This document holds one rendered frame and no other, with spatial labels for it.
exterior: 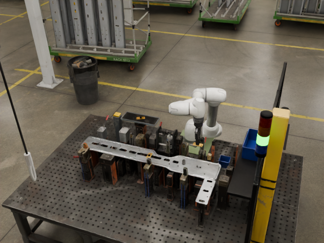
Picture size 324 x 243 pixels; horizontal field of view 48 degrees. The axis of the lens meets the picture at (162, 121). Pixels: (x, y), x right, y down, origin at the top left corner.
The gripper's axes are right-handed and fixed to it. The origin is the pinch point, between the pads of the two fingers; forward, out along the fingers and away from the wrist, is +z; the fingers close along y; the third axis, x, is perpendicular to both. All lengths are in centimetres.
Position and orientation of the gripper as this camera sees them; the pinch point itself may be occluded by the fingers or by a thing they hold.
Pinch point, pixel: (197, 141)
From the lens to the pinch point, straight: 311.9
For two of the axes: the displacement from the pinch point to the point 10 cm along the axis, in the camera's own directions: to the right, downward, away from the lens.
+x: 9.3, 1.8, -3.1
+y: -3.6, 5.4, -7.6
